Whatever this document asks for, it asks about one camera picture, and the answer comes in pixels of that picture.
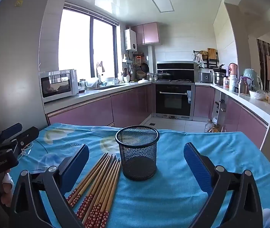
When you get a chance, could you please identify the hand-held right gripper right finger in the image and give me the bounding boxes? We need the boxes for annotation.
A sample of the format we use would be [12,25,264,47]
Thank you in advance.
[183,142,264,228]

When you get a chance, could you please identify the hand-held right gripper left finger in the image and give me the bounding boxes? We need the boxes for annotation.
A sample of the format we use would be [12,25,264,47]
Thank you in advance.
[9,144,90,228]

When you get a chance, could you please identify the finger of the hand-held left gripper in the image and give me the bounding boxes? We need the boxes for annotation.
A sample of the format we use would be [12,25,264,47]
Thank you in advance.
[0,126,40,157]
[0,123,23,148]

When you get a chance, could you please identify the bundle of wooden chopsticks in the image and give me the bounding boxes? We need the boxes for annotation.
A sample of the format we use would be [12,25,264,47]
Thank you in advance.
[67,152,122,228]

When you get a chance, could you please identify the black mesh utensil holder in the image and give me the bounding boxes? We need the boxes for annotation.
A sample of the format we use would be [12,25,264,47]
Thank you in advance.
[115,125,160,181]

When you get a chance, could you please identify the white earphones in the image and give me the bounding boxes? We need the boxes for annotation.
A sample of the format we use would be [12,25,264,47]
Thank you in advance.
[18,141,34,156]

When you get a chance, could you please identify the blue floral tablecloth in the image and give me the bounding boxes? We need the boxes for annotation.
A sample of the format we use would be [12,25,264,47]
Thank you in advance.
[5,123,270,228]

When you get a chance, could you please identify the clear plastic bottle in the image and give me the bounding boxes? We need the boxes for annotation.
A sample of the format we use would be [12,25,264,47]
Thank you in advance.
[204,119,214,133]

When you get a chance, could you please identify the pink base cabinet run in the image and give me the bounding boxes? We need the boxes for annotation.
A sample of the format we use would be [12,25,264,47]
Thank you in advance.
[46,83,156,127]
[194,85,268,149]

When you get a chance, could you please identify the white microwave oven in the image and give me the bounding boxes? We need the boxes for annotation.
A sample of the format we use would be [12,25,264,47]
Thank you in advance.
[39,69,79,104]

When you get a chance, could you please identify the grey refrigerator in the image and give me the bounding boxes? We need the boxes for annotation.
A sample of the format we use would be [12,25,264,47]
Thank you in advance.
[0,0,55,148]

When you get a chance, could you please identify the black knife holder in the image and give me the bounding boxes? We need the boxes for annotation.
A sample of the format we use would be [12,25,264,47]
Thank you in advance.
[214,100,227,112]

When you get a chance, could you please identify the built-in black oven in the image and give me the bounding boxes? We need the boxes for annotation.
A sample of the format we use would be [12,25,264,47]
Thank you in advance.
[154,83,195,120]

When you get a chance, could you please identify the stainless steel pot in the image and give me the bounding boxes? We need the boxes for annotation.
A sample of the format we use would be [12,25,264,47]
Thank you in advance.
[212,67,226,86]

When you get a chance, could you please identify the silver rice cooker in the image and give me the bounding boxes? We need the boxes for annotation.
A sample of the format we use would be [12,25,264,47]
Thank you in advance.
[199,68,213,83]

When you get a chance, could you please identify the white canister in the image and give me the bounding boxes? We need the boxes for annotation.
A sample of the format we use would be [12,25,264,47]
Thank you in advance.
[229,75,238,93]

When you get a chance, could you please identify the white bowl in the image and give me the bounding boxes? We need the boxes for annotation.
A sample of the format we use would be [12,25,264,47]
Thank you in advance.
[249,90,267,101]

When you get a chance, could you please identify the purple lidded thermos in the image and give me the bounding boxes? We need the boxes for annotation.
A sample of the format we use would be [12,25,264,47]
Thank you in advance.
[238,76,252,95]

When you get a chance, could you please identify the wok with lid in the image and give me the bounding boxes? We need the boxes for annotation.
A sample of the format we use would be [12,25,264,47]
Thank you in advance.
[147,70,174,81]

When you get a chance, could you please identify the kitchen window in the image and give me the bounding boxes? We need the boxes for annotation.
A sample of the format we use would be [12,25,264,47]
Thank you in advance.
[58,2,120,79]

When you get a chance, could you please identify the black range hood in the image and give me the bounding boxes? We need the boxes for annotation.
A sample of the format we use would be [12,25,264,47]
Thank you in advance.
[156,61,195,81]

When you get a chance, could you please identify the pink kettle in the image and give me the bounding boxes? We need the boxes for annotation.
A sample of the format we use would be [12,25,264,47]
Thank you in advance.
[228,63,239,76]

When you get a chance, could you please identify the pale green appliance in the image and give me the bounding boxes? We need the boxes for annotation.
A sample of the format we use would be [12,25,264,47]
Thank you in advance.
[242,68,260,91]

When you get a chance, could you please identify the white water heater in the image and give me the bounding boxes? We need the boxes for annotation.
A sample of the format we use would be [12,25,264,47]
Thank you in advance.
[124,28,138,52]

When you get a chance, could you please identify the ceiling light panel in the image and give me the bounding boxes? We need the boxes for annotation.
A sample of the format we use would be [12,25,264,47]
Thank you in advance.
[150,0,175,13]

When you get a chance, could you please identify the black wall rack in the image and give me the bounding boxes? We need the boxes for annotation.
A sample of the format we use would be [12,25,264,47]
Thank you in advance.
[193,48,219,69]

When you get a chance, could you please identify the pink wall cabinet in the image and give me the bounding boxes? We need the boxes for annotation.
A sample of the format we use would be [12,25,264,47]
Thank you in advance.
[131,22,160,46]

